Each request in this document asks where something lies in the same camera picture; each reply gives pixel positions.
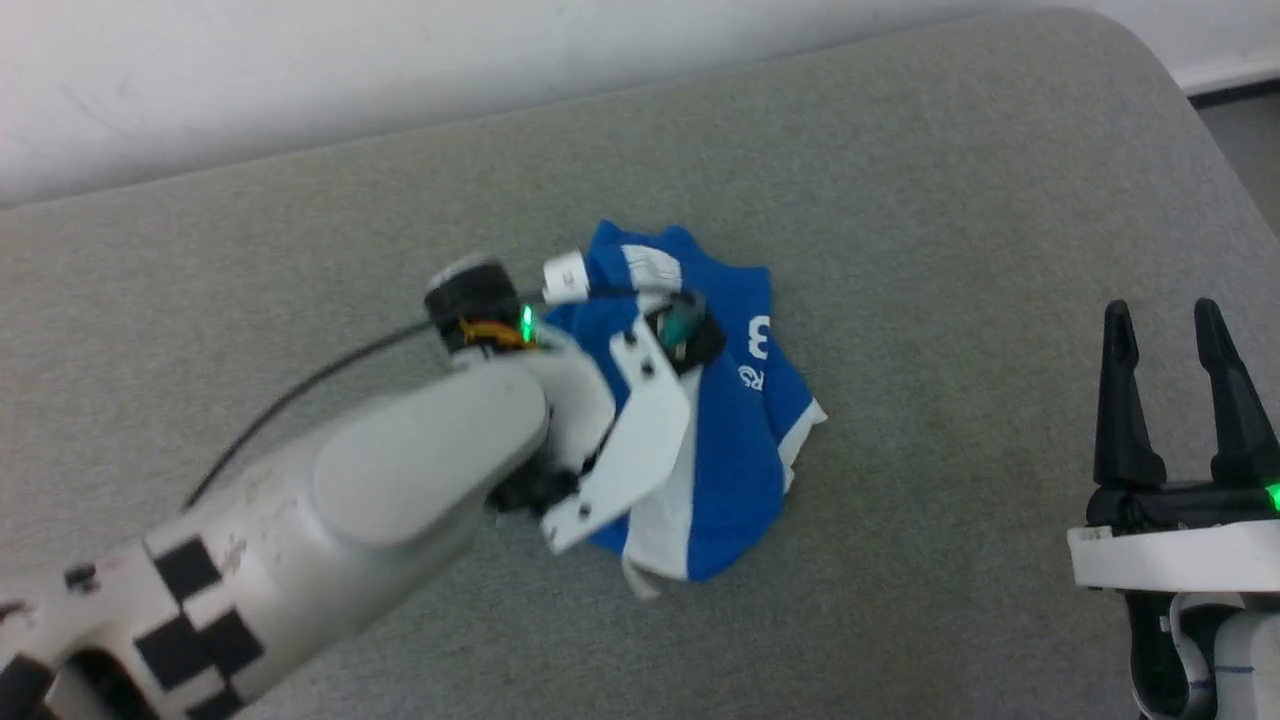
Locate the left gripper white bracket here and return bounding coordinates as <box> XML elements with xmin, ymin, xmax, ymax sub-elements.
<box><xmin>424</xmin><ymin>256</ymin><xmax>695</xmax><ymax>556</ymax></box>

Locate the blue and white garment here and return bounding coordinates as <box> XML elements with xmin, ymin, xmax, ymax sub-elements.
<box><xmin>540</xmin><ymin>220</ymin><xmax>829</xmax><ymax>601</ymax></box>

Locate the dark skirting board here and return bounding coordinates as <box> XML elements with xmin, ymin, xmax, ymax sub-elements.
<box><xmin>1185</xmin><ymin>80</ymin><xmax>1280</xmax><ymax>109</ymax></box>

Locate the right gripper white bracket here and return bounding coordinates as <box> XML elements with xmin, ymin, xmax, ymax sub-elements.
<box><xmin>1068</xmin><ymin>297</ymin><xmax>1280</xmax><ymax>593</ymax></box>

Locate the white left cable label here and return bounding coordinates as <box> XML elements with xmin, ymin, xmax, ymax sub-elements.
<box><xmin>544</xmin><ymin>251</ymin><xmax>594</xmax><ymax>305</ymax></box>

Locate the grey fabric sofa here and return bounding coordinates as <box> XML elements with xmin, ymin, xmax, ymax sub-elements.
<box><xmin>0</xmin><ymin>8</ymin><xmax>1280</xmax><ymax>720</ymax></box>

